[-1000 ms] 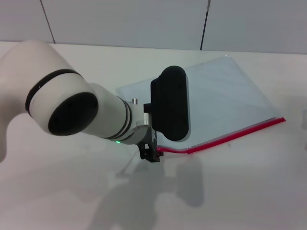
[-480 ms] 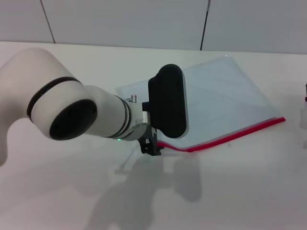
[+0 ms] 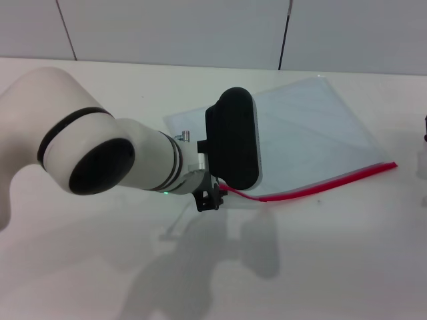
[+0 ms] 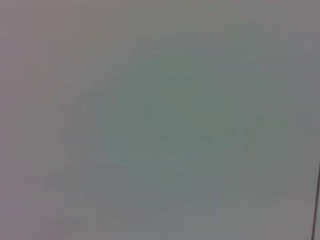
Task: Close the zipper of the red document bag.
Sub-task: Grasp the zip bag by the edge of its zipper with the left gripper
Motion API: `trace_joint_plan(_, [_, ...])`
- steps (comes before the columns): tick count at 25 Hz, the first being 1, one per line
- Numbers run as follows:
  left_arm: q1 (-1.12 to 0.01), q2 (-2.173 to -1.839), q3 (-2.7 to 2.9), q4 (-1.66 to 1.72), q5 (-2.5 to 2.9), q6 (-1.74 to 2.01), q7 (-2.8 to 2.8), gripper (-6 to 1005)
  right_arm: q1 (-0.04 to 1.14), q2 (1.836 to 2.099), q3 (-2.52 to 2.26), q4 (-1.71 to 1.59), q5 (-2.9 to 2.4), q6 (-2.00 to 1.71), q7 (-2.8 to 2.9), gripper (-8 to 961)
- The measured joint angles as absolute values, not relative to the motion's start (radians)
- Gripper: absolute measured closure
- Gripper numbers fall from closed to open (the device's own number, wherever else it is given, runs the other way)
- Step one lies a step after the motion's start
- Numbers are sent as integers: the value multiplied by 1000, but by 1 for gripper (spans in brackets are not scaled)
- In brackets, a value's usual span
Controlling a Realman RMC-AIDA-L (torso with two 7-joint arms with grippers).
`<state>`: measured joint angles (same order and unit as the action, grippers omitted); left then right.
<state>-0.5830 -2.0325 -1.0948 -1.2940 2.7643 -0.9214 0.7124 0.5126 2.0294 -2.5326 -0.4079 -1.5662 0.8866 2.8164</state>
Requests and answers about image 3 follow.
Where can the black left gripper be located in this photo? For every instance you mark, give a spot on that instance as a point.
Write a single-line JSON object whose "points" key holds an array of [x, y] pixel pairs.
{"points": [[208, 181]]}

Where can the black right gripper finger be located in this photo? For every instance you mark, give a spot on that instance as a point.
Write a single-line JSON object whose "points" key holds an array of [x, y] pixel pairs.
{"points": [[425, 128]]}

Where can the clear document bag red zipper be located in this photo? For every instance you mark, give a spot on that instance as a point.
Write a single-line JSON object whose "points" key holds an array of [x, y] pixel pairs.
{"points": [[310, 133]]}

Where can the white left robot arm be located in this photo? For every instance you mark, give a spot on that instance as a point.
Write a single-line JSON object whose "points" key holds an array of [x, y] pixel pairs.
{"points": [[100, 156]]}

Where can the thin black pole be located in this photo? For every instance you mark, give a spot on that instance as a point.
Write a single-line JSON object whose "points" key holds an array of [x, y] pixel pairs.
{"points": [[284, 36]]}

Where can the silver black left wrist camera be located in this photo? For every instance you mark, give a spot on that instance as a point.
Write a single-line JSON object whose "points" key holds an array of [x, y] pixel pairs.
{"points": [[233, 140]]}

